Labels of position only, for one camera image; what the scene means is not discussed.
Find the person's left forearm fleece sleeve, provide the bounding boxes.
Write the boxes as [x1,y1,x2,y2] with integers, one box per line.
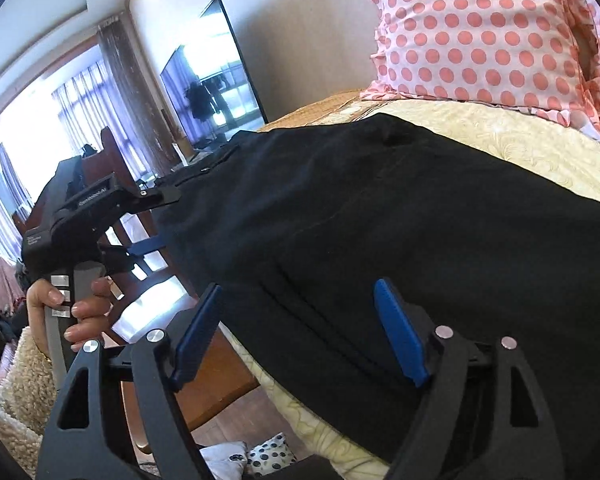
[0,326,58,471]

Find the black pants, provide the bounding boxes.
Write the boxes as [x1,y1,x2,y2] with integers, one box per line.
[152,113,600,480]

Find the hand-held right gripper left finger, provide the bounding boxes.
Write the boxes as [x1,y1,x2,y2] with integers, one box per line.
[36,282,224,480]

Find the white dotted cloth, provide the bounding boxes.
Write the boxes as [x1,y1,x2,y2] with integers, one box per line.
[198,432,297,480]

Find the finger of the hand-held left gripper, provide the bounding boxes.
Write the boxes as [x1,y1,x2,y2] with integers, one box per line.
[98,238,167,277]
[112,186,183,218]

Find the woven bamboo mat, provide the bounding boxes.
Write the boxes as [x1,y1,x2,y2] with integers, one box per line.
[256,89,376,133]

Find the brown curtain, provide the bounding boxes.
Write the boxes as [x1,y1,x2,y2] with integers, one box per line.
[96,15,170,181]

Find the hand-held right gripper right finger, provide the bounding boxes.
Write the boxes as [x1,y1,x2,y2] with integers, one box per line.
[373,278,572,480]

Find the black flat screen television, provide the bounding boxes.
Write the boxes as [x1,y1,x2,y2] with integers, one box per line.
[160,0,270,148]

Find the pile of clothes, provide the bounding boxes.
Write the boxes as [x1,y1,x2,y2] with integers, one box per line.
[0,255,33,376]

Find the person's left hand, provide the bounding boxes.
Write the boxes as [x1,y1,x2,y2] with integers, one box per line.
[26,277,114,357]

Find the pink polka dot pillow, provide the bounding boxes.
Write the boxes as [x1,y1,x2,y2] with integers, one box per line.
[350,0,600,153]

